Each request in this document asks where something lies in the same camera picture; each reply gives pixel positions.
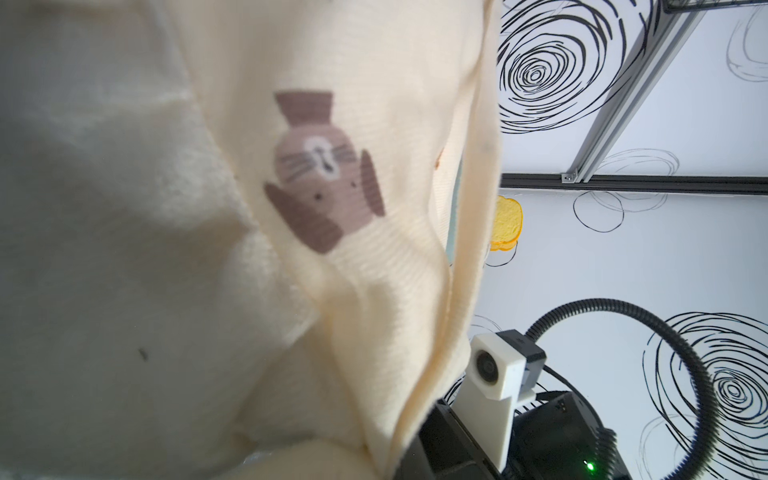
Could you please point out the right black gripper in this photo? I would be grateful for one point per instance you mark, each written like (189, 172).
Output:
(559, 439)

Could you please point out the cream animal print pillow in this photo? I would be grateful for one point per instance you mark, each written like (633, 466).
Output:
(239, 239)

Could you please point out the yellow toast slice front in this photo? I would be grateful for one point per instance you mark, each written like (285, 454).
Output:
(507, 225)

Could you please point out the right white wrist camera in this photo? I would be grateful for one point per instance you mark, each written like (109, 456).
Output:
(502, 372)

